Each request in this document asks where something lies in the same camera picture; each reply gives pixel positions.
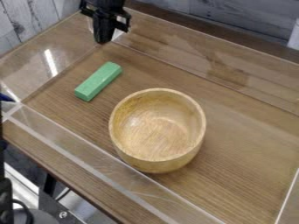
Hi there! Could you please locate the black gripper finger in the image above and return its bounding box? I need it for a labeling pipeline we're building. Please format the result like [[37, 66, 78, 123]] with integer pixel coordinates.
[[92, 14, 116, 44]]

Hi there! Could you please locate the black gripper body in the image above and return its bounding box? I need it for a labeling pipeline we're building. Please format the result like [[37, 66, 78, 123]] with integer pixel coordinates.
[[78, 0, 130, 32]]

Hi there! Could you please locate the green rectangular block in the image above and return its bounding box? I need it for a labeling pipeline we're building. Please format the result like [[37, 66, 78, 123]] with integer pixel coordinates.
[[74, 62, 122, 102]]

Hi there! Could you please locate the brown wooden bowl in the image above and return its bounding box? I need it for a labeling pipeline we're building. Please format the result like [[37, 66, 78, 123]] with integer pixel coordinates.
[[108, 88, 207, 173]]

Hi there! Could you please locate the clear acrylic corner bracket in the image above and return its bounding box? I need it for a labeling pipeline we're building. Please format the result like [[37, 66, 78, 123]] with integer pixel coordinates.
[[92, 8, 130, 32]]

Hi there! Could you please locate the clear acrylic front wall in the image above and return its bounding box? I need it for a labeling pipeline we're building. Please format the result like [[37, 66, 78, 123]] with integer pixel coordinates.
[[1, 103, 224, 224]]

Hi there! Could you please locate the black vertical frame post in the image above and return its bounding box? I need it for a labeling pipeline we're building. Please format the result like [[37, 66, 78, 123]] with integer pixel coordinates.
[[0, 101, 14, 224]]

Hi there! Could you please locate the black metal mount plate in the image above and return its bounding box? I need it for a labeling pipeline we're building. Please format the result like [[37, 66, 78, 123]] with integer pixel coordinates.
[[38, 191, 86, 224]]

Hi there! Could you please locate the black cable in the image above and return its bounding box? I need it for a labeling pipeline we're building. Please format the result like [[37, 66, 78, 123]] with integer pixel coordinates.
[[10, 199, 33, 224]]

